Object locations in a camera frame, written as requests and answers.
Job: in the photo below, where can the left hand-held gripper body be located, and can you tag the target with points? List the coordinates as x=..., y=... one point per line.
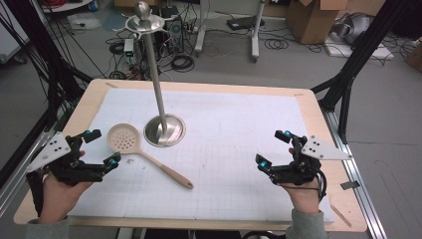
x=71, y=166

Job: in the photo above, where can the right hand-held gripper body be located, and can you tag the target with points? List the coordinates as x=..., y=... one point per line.
x=303, y=166

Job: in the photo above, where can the beige slotted spoon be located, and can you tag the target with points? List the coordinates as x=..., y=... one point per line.
x=123, y=137

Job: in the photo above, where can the metal utensil rack stand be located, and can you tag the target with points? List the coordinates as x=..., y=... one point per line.
x=165, y=130

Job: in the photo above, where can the person's right hand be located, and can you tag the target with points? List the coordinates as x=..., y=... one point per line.
x=303, y=197

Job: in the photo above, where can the person's left hand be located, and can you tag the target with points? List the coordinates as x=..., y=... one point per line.
x=61, y=199

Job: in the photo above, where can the white grid mat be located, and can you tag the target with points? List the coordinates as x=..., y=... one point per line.
x=232, y=149

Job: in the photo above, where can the dark tape piece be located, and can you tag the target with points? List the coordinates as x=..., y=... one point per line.
x=350, y=185

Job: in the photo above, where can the thin wooden stick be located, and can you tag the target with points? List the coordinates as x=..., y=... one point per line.
x=341, y=215

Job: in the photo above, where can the small white power box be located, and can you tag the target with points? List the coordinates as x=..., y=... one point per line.
x=128, y=49

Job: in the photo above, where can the white stand base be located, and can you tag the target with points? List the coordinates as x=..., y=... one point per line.
x=255, y=36

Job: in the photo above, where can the large cardboard box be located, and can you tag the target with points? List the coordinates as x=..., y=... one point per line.
x=312, y=23

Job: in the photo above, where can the black flat device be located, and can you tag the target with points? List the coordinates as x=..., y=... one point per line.
x=244, y=23

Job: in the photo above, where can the white flat board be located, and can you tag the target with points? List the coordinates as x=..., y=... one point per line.
x=378, y=53

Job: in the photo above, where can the silver grey bag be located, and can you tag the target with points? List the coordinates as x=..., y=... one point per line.
x=353, y=28

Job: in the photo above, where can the round white table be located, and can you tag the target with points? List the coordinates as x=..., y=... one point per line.
x=66, y=6

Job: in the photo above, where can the black computer tower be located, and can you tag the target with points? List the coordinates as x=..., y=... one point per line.
x=175, y=33

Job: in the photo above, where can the aluminium rail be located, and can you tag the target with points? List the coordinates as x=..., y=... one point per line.
x=18, y=187
x=360, y=179

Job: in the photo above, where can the black metal frame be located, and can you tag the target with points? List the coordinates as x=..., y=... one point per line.
x=365, y=43
x=54, y=71

